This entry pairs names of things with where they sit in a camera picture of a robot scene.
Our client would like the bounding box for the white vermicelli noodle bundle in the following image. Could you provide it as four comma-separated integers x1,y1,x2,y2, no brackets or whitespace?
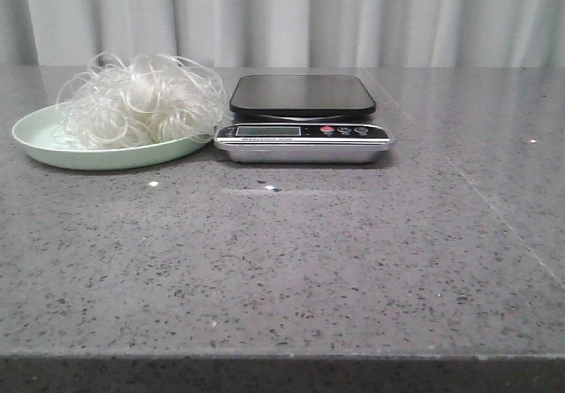
52,52,227,150

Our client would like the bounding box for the black silver kitchen scale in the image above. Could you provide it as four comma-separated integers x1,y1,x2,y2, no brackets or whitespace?
215,74,394,164

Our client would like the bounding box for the light green plastic plate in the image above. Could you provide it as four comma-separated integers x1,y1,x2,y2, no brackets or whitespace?
11,105,207,170

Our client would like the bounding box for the white pleated curtain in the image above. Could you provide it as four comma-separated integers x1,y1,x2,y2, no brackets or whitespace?
1,0,564,67

